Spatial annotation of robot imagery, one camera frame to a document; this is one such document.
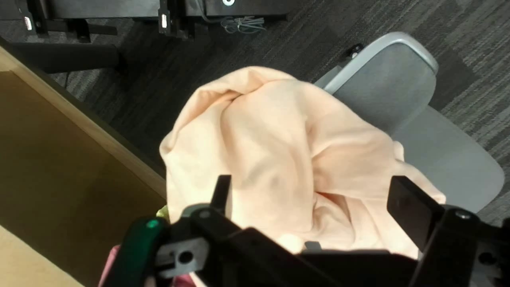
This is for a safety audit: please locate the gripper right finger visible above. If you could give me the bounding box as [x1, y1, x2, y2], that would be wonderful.
[387, 175, 510, 287]

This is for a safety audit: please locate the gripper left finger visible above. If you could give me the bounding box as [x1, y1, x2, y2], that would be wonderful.
[103, 175, 319, 287]

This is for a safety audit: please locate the grey office chair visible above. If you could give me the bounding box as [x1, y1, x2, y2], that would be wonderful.
[314, 32, 506, 214]

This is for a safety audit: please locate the brown cardboard box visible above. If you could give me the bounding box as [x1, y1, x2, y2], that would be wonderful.
[0, 46, 167, 287]

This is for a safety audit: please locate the peach cloth garment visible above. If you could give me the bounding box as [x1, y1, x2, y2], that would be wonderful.
[159, 66, 447, 259]

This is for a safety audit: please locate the pink cloth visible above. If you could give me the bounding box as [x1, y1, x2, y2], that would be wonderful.
[98, 244, 204, 287]

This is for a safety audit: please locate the bundle of grey cables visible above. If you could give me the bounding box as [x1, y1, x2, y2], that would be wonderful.
[220, 15, 267, 35]

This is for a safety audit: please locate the black table frame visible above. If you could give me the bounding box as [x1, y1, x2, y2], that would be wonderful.
[0, 0, 296, 43]

